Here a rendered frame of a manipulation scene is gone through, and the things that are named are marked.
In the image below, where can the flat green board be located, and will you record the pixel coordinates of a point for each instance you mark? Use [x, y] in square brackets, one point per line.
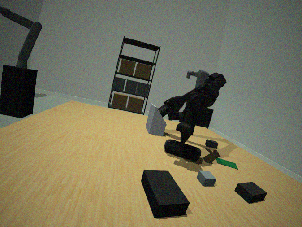
[226, 163]

